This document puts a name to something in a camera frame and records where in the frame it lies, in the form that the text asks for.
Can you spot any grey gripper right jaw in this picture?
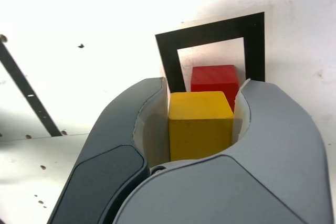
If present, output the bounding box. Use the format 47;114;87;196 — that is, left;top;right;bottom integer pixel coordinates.
112;78;331;224

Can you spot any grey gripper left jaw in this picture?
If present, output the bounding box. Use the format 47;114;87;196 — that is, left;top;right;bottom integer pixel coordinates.
48;77;171;224

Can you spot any yellow cube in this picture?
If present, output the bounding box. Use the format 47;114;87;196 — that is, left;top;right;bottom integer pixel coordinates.
167;91;235;162

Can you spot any red cube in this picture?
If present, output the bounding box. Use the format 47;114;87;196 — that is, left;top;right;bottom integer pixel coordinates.
191;65;239;112

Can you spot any black tape square outline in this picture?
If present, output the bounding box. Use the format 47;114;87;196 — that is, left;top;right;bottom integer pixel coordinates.
154;12;266;95

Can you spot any black tape strip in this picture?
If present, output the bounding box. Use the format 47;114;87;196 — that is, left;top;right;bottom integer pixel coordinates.
0;40;64;137

